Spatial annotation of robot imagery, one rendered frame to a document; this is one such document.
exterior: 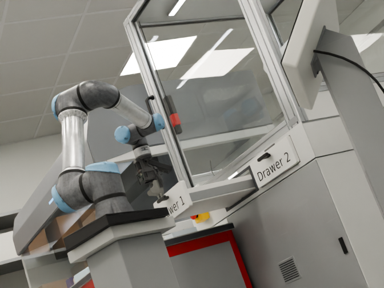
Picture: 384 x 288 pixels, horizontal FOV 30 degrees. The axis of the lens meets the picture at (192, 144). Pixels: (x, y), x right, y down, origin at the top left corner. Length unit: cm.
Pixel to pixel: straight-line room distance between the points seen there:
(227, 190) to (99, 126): 117
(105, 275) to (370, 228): 96
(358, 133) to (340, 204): 53
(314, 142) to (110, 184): 77
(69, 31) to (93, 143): 187
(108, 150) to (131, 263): 150
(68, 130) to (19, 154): 463
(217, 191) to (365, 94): 93
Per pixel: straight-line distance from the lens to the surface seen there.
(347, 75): 222
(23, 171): 734
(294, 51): 206
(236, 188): 294
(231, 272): 310
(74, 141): 274
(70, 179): 263
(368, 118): 218
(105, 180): 254
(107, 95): 283
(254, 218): 305
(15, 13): 514
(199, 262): 304
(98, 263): 251
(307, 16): 209
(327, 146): 272
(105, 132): 388
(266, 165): 287
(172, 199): 291
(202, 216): 333
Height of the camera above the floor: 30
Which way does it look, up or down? 15 degrees up
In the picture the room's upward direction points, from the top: 20 degrees counter-clockwise
